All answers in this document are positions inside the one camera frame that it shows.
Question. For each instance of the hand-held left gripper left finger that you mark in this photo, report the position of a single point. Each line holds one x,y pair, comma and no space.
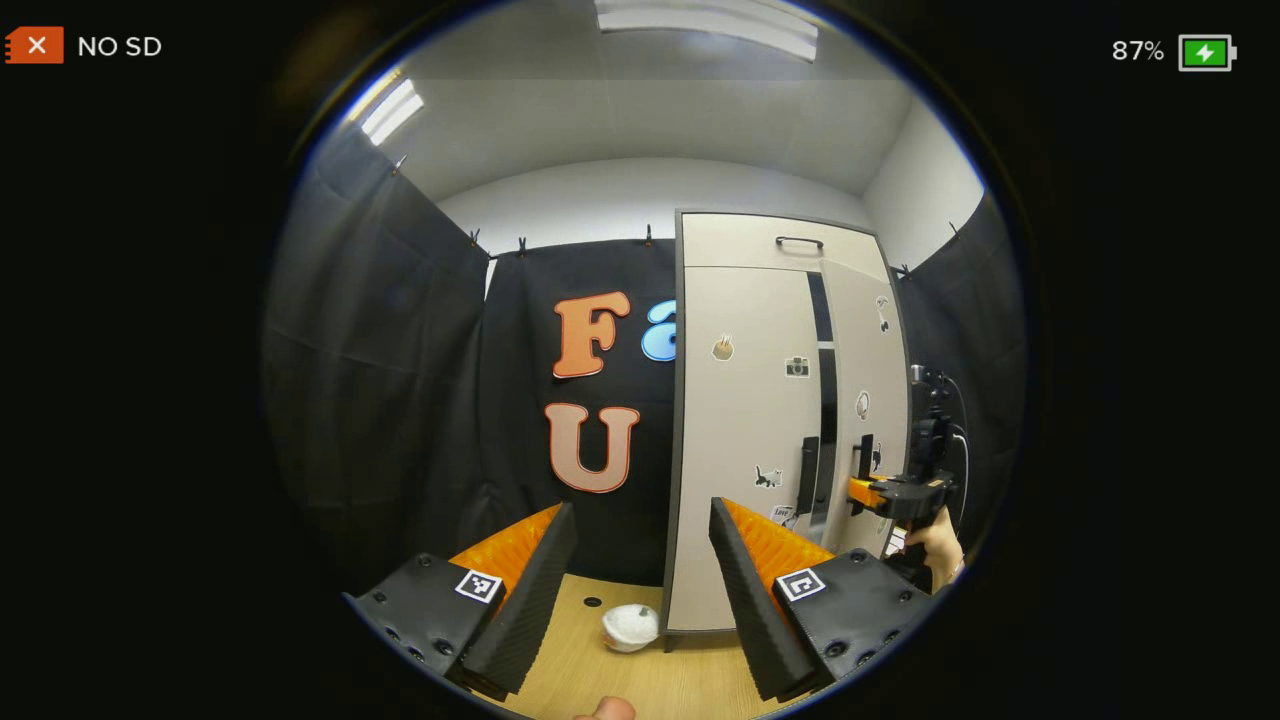
520,610

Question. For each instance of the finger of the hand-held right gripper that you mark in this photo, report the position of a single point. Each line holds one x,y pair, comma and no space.
865,492

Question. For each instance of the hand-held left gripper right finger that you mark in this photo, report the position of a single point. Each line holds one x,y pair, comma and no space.
755,600

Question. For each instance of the grey cabinet door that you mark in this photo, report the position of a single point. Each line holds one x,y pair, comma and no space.
872,345
745,430

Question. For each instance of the grey double-door shoe cabinet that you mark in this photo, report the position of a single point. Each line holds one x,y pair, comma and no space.
680,400

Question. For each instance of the white round bowl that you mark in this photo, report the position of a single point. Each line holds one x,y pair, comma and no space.
630,627

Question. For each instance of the wide ceiling light panel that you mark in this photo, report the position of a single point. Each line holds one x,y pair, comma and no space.
700,25

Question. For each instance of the narrow ceiling light panel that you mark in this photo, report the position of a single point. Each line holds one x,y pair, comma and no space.
392,110

